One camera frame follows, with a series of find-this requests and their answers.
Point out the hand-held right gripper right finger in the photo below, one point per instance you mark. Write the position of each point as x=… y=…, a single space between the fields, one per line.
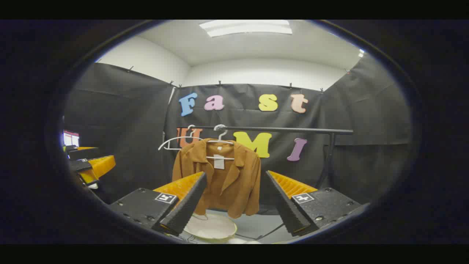
x=285 y=209

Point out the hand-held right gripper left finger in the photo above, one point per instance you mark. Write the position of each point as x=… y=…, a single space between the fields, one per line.
x=187 y=209

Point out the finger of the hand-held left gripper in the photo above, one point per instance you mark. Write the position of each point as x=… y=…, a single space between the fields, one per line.
x=80 y=165
x=84 y=153

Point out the white round laundry hamper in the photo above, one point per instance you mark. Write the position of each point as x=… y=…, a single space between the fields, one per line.
x=212 y=227

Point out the brown button-up shirt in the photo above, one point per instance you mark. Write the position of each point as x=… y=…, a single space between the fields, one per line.
x=234 y=183

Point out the black metal clothes rack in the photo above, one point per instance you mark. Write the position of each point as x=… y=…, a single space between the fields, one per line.
x=293 y=129

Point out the computer monitor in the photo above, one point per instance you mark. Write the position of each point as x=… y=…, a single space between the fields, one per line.
x=71 y=139

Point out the white round object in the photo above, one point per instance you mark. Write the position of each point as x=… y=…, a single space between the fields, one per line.
x=243 y=241

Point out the ceiling light panel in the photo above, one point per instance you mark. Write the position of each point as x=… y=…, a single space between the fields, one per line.
x=245 y=27

